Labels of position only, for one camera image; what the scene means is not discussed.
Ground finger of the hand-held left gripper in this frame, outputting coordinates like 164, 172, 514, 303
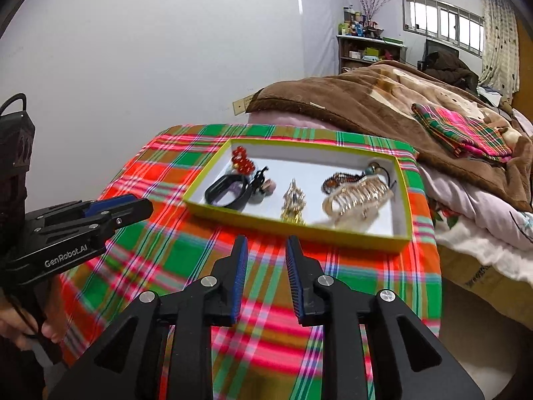
35, 197, 154, 248
26, 194, 140, 230

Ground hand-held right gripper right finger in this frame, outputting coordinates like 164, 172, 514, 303
285, 234, 486, 400

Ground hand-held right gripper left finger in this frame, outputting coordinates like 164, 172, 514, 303
48, 234, 249, 400

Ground yellow-green shallow box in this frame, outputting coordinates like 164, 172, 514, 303
183, 139, 413, 253

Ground gold rhinestone hair clip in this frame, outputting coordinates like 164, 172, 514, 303
280, 178, 309, 226

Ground black wristband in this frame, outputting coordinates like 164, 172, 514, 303
204, 174, 256, 210

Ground clear hair claw clip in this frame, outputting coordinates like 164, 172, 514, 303
320, 175, 394, 232

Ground black hair clip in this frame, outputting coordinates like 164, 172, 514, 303
248, 167, 277, 204

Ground brown beaded bracelet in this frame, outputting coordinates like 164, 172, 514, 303
321, 172, 363, 196

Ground red bead bracelet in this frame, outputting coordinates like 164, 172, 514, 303
230, 146, 256, 174

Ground black hair tie with bead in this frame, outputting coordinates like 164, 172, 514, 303
360, 160, 398, 188

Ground person's left hand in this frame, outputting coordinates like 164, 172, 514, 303
0, 289, 63, 353

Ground plaid tablecloth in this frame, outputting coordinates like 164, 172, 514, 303
58, 124, 442, 400

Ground cardboard box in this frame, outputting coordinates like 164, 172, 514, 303
440, 245, 533, 331

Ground brown blanket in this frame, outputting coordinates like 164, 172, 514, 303
246, 59, 533, 213

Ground white floral quilt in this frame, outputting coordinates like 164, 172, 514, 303
416, 162, 533, 284

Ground folded plaid cloth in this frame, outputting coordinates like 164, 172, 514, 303
411, 102, 514, 164

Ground wooden shelf unit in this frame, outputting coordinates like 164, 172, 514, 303
336, 34, 406, 75

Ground group of bottles on shelf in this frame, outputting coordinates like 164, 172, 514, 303
338, 4, 386, 39

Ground dark jacket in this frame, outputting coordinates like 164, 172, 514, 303
417, 39, 479, 92

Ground pink flower branches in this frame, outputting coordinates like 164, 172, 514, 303
354, 0, 398, 21

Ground window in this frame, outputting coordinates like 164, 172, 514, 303
402, 0, 486, 57

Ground wooden wardrobe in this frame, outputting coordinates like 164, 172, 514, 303
513, 8, 533, 105

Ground patterned curtain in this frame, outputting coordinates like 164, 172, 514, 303
478, 0, 521, 94

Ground black cable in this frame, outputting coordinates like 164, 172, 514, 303
0, 94, 28, 117

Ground wall socket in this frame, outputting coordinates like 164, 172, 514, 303
232, 95, 256, 116

